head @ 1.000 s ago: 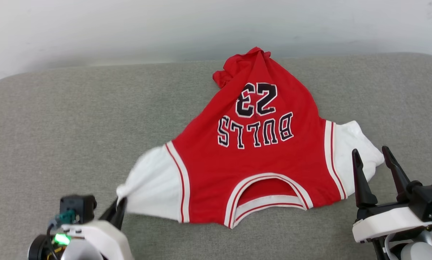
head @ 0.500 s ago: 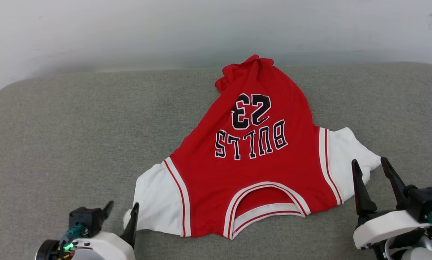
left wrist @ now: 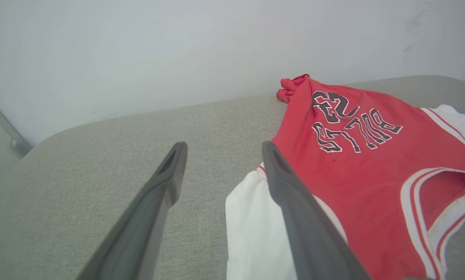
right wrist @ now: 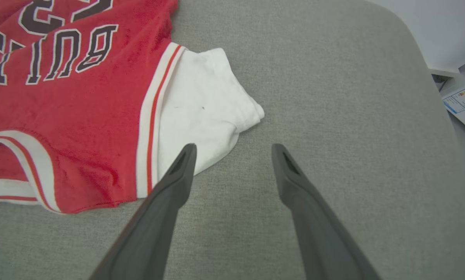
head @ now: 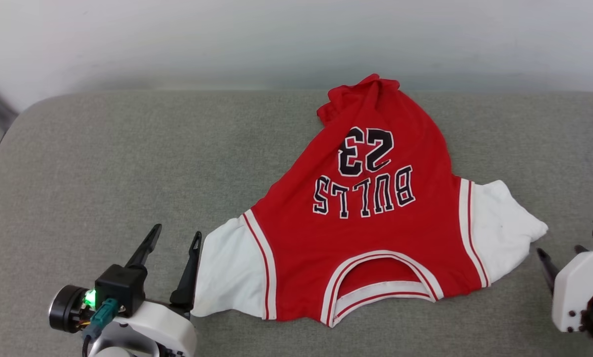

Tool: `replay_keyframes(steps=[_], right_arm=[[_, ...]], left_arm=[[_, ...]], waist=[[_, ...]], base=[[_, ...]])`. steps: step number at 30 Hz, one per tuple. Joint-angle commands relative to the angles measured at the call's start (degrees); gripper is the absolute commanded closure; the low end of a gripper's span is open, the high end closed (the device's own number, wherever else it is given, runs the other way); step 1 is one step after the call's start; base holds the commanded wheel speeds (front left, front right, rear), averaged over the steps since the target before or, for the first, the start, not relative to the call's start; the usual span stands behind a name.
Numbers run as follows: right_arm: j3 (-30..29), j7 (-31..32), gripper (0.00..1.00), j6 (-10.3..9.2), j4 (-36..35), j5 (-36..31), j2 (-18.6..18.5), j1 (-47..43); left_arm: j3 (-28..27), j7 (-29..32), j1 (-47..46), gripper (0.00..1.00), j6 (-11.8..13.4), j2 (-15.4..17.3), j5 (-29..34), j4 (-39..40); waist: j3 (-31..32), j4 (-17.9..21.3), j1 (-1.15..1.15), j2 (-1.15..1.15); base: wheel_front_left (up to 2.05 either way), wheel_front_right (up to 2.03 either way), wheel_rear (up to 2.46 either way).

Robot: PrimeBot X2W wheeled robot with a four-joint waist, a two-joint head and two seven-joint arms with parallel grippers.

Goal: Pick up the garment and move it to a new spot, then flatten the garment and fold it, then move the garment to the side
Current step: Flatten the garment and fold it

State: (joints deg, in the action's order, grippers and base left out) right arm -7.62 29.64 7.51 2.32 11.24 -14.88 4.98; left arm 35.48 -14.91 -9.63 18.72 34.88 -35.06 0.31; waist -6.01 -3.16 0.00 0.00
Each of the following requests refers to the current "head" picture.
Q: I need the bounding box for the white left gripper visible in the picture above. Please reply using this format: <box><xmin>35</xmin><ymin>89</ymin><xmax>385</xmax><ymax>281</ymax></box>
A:
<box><xmin>49</xmin><ymin>224</ymin><xmax>202</xmax><ymax>357</ymax></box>

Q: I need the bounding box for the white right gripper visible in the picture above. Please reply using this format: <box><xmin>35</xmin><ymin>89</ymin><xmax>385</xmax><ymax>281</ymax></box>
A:
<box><xmin>536</xmin><ymin>244</ymin><xmax>593</xmax><ymax>333</ymax></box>

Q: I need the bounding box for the red white basketball jersey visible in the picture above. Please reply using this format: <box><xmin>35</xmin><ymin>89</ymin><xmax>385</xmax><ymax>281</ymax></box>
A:
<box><xmin>191</xmin><ymin>73</ymin><xmax>549</xmax><ymax>329</ymax></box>

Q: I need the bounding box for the grey fabric sofa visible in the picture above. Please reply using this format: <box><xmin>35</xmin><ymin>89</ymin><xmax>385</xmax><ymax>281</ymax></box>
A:
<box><xmin>0</xmin><ymin>89</ymin><xmax>593</xmax><ymax>357</ymax></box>

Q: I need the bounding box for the teal cable connector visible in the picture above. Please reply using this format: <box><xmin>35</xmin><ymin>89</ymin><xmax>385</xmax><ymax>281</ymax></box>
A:
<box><xmin>89</xmin><ymin>297</ymin><xmax>119</xmax><ymax>341</ymax></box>

